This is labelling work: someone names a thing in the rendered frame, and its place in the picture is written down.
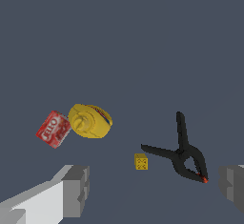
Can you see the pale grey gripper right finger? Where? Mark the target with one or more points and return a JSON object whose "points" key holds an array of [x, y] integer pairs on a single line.
{"points": [[234, 183]]}

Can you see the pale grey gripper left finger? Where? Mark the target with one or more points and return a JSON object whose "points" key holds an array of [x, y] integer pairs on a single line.
{"points": [[60, 196]]}

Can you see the black spring clamp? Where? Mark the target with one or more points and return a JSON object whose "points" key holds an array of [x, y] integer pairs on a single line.
{"points": [[184, 158]]}

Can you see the red Jell-O box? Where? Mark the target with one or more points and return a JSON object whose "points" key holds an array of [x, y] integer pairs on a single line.
{"points": [[53, 129]]}

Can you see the yellow mustard bottle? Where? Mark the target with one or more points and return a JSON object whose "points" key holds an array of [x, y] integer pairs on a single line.
{"points": [[89, 121]]}

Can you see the small yellow cube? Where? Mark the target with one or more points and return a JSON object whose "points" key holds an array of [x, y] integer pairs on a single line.
{"points": [[141, 162]]}

